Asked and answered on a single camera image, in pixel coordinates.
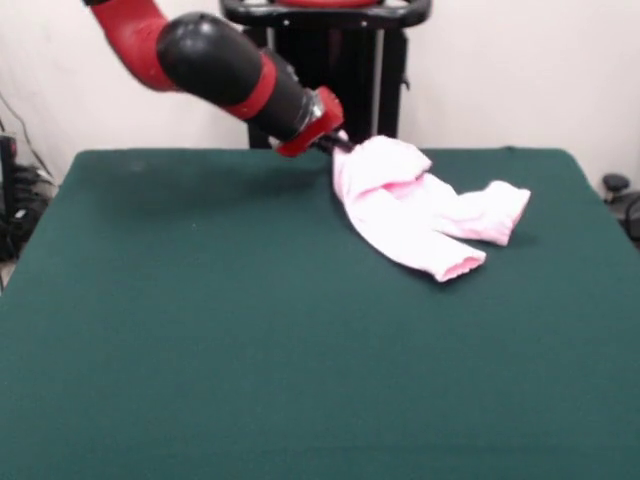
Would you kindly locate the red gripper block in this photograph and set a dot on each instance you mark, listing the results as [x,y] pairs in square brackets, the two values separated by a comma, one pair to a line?
[327,112]

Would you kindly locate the pink child's pants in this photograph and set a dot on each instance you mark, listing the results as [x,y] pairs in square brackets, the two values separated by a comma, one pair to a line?
[415,210]

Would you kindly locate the dark green table cloth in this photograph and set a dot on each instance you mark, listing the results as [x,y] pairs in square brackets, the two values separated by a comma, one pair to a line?
[200,350]

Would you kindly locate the black office chair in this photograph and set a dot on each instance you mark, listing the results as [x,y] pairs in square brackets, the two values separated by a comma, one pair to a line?
[627,200]

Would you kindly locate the black electronics box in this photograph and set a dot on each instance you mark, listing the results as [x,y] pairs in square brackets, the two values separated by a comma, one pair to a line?
[7,170]

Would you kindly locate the black bag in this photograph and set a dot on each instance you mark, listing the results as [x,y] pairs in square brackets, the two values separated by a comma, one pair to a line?
[15,235]

